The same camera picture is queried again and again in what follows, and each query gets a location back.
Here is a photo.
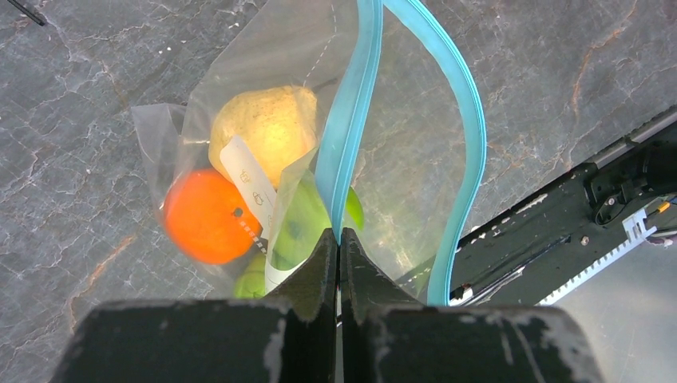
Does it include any white cable duct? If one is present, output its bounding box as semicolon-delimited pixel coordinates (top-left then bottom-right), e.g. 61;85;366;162
536;208;659;308

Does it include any yellow lemon toy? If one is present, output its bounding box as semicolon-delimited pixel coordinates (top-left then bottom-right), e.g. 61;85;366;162
208;85;317;188

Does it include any green apple toy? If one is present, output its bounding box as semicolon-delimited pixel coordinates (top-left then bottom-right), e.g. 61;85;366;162
269;168;366;273

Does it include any orange fruit toy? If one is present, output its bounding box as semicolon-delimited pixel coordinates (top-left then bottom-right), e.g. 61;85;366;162
163;168;262;265

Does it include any clear zip top bag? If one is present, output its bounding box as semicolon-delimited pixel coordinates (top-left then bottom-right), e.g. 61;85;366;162
131;1;487;306

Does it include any black tripod stand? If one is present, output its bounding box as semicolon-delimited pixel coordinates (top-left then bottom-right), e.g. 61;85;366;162
7;0;46;26

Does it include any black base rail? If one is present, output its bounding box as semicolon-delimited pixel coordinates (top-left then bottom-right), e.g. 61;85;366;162
396;121;677;308

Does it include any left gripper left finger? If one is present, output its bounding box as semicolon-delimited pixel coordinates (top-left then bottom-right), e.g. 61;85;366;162
53;230;339;382

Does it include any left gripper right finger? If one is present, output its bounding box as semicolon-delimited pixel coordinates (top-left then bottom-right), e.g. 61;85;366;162
339;228;604;382

